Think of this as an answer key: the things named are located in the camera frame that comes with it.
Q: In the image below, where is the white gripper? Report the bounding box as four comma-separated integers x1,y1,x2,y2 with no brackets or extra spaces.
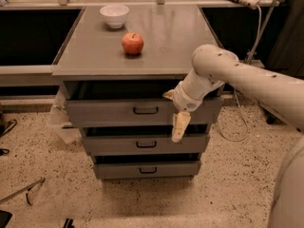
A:
162,81,202,143

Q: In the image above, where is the grey top drawer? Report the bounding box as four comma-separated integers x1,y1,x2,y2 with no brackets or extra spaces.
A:
64,79,224,128

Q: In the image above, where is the grey drawer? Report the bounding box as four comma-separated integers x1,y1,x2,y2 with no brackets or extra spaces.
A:
64,79,224,128
83,124,210,156
94,153,201,180

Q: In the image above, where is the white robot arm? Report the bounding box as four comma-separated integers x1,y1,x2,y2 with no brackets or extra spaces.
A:
163,45,304,228

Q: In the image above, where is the grey middle drawer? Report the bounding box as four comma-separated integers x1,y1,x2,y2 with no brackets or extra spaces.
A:
83,124,210,156

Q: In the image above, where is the grey drawer cabinet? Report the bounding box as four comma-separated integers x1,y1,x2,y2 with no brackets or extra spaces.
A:
51,4,234,181

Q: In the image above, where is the grey bottom drawer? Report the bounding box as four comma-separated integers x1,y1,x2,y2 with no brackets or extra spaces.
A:
94,153,201,180

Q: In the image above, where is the red apple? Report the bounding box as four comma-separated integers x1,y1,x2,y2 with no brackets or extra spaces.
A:
122,32,144,55

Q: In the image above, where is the white ceramic bowl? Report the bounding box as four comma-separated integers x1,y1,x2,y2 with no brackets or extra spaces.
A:
100,4,129,29

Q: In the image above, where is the metal rod on floor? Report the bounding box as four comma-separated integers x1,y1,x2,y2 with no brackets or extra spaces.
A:
0,178,46,204

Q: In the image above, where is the grey metal rail frame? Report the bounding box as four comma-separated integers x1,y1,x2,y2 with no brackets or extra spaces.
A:
0,59,265,87

